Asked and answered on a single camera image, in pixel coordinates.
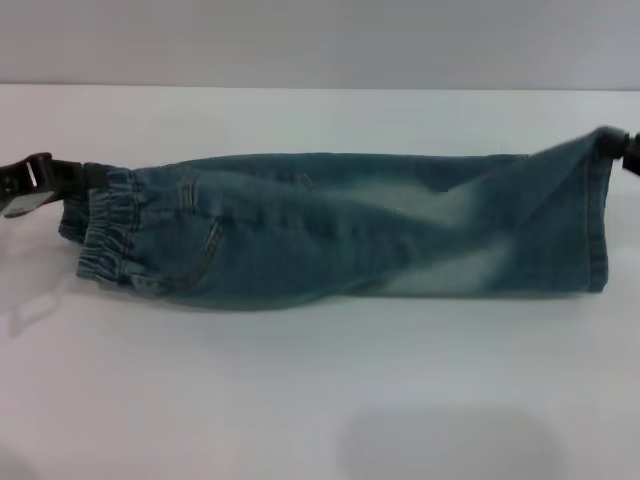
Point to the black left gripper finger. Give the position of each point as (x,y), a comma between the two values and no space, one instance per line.
(65,173)
(11,209)

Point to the blue denim shorts with cartoon print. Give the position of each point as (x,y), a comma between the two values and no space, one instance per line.
(350,240)

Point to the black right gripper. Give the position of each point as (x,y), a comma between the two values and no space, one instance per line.
(633,152)

